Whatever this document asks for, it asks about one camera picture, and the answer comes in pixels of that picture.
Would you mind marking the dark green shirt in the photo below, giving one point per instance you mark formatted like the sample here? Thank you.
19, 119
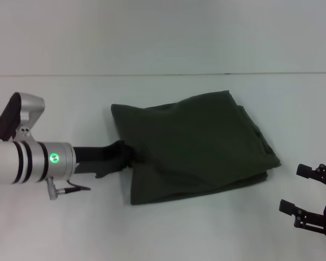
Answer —
195, 146

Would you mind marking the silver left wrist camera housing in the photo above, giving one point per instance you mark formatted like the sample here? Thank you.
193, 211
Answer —
19, 114

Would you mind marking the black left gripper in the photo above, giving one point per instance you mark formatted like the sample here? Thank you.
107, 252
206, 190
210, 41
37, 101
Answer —
97, 157

